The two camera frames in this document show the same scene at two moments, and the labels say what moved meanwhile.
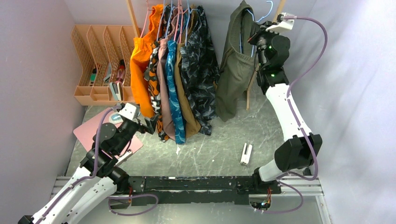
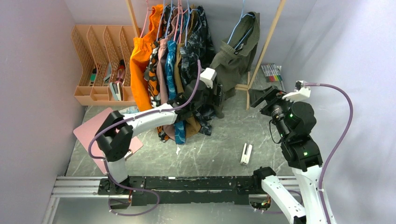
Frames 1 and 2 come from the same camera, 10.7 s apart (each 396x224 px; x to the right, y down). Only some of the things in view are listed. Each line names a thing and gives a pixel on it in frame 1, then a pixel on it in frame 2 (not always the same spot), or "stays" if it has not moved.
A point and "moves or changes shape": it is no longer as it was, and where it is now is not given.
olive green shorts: x=238 y=62 moves or changes shape
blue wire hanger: x=256 y=21 to x=241 y=17
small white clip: x=246 y=154 stays
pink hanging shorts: x=165 y=83 stays
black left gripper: x=150 y=124 to x=215 y=99
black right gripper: x=260 y=31 to x=272 y=95
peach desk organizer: x=103 y=54 stays
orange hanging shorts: x=141 y=51 stays
